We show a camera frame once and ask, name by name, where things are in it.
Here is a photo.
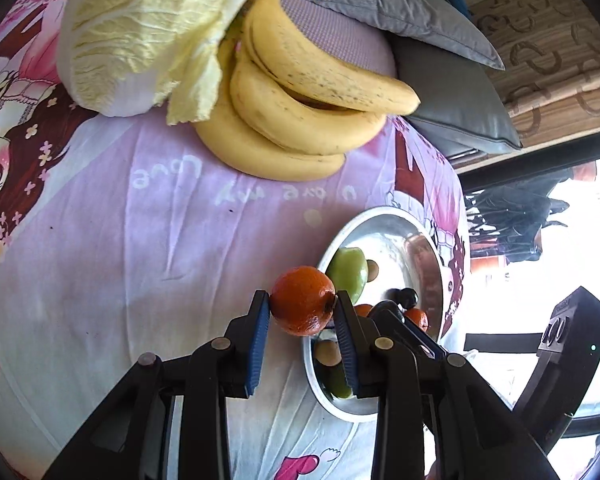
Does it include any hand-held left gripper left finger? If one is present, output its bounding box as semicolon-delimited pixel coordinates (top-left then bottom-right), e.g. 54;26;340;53
45;290;272;480

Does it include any large tangerine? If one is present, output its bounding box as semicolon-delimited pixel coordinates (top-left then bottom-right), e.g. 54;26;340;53
269;266;337;337

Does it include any green apple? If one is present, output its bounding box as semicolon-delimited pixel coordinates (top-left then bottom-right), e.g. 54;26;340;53
327;362;353;400

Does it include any napa cabbage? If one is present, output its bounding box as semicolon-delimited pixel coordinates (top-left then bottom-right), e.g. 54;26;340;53
56;0;271;127

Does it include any grey quilted cushion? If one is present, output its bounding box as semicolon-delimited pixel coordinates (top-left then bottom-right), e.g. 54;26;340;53
305;0;506;72

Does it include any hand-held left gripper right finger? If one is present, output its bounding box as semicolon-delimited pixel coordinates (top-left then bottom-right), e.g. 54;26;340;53
332;290;576;480

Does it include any grey leather cushion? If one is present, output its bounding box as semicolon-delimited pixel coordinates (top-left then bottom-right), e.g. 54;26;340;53
387;35;523;156

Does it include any small green mango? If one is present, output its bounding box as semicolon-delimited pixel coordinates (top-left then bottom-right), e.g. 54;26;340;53
326;246;370;306

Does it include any dark door frame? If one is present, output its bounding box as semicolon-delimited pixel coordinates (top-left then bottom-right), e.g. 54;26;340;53
455;127;600;193

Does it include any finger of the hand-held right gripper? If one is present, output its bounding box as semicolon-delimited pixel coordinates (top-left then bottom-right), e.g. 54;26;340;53
367;300;448;361

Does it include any brown woven curtain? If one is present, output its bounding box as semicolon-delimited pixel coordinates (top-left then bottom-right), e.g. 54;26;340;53
467;0;600;136

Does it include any stainless steel basin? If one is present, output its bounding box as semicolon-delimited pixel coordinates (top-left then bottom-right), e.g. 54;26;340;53
302;206;445;422

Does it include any tangerine with stem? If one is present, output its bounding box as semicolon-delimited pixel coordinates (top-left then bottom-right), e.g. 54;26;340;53
404;307;430;332

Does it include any yellow banana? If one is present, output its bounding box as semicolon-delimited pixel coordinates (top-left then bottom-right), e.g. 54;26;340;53
242;0;422;117
195;35;347;182
229;57;387;156

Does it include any pink printed tablecloth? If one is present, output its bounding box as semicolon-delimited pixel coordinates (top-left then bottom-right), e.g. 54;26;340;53
0;0;473;480

